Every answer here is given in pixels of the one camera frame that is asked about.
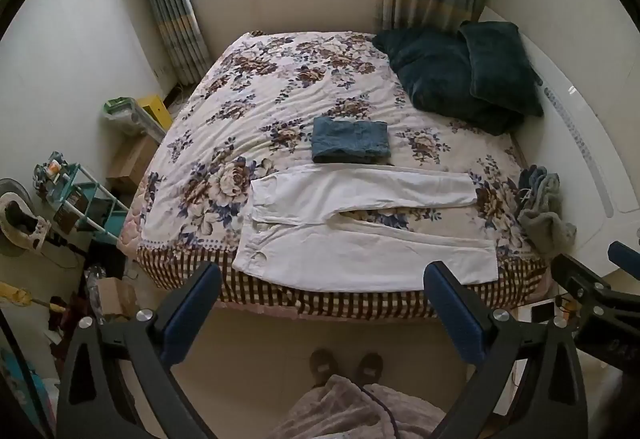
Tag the dark green pillow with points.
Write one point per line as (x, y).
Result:
(500, 66)
(430, 69)

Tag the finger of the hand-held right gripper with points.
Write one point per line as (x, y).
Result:
(625, 255)
(575, 275)

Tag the clear plastic storage bin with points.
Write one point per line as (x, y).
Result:
(125, 116)

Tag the white pants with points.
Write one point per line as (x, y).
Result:
(360, 229)

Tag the grey green clothes pile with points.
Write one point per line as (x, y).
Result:
(545, 214)

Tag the folded blue jeans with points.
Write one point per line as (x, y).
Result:
(350, 140)

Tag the floral bed blanket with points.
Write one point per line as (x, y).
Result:
(260, 119)

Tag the flat cardboard box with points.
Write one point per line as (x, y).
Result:
(132, 164)

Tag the white bed headboard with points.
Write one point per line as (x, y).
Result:
(570, 129)

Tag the teal shelf rack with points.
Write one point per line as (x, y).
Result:
(80, 199)

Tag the person's fleece robe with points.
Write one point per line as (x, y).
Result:
(340, 411)

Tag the standing fan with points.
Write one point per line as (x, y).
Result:
(17, 224)

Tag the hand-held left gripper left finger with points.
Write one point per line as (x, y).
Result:
(192, 314)

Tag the yellow box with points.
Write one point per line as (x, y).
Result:
(155, 111)

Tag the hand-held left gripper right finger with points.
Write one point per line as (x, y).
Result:
(452, 314)

